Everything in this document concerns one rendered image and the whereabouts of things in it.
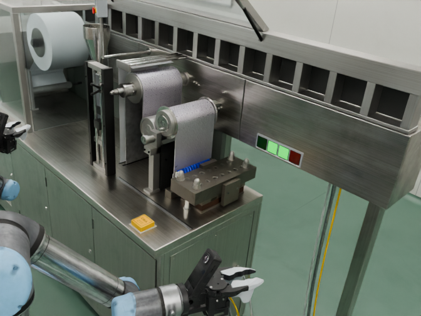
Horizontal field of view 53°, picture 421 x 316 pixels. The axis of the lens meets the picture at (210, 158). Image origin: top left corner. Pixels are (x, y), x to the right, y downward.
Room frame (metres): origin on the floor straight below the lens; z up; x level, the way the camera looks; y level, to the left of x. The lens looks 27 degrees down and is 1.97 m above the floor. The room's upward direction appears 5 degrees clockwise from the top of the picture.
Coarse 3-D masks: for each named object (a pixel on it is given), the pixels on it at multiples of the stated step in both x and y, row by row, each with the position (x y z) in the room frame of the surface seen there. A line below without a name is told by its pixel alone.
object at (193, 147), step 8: (208, 128) 1.82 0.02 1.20; (184, 136) 1.71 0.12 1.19; (192, 136) 1.75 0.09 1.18; (200, 136) 1.78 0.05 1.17; (208, 136) 1.82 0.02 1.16; (176, 144) 1.68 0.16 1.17; (184, 144) 1.71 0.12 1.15; (192, 144) 1.75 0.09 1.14; (200, 144) 1.79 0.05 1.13; (208, 144) 1.82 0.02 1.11; (176, 152) 1.68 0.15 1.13; (184, 152) 1.71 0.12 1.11; (192, 152) 1.75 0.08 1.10; (200, 152) 1.79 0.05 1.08; (208, 152) 1.83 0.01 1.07; (176, 160) 1.68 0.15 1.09; (184, 160) 1.71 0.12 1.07; (192, 160) 1.75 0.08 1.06; (200, 160) 1.79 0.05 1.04; (176, 168) 1.68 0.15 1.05
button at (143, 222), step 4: (140, 216) 1.45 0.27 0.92; (144, 216) 1.46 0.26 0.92; (132, 220) 1.42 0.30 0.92; (136, 220) 1.42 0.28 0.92; (140, 220) 1.43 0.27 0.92; (144, 220) 1.43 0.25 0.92; (148, 220) 1.43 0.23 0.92; (152, 220) 1.44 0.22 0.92; (132, 224) 1.42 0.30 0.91; (136, 224) 1.40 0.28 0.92; (140, 224) 1.40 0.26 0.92; (144, 224) 1.40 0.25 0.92; (148, 224) 1.41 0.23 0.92; (152, 224) 1.42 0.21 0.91; (140, 228) 1.38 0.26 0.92; (144, 228) 1.39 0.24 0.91; (148, 228) 1.41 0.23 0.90
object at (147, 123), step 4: (152, 116) 1.81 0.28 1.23; (144, 120) 1.81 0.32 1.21; (148, 120) 1.79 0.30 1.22; (152, 120) 1.77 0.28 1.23; (140, 124) 1.82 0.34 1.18; (144, 124) 1.81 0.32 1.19; (148, 124) 1.79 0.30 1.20; (152, 124) 1.76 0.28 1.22; (140, 128) 1.82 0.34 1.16; (144, 128) 1.81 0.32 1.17; (148, 128) 1.78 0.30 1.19; (152, 128) 1.77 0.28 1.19; (156, 128) 1.75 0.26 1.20; (144, 132) 1.81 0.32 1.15; (148, 132) 1.78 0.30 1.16
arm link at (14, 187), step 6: (0, 180) 1.24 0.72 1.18; (6, 180) 1.28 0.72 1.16; (12, 180) 1.30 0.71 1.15; (0, 186) 1.23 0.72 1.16; (6, 186) 1.25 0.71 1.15; (12, 186) 1.26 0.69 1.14; (18, 186) 1.29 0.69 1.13; (0, 192) 1.24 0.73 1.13; (6, 192) 1.24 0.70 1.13; (12, 192) 1.26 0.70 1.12; (18, 192) 1.29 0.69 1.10; (0, 198) 1.25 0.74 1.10; (6, 198) 1.24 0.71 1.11; (12, 198) 1.25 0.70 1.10
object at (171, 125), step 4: (160, 112) 1.71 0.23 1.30; (164, 112) 1.70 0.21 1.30; (168, 112) 1.70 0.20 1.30; (156, 116) 1.73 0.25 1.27; (168, 116) 1.68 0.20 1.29; (156, 120) 1.73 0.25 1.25; (168, 120) 1.68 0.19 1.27; (172, 120) 1.67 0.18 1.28; (156, 124) 1.73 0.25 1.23; (172, 124) 1.67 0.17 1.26; (172, 128) 1.66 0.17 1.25; (164, 132) 1.69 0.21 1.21; (168, 132) 1.68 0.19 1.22; (172, 132) 1.67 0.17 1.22
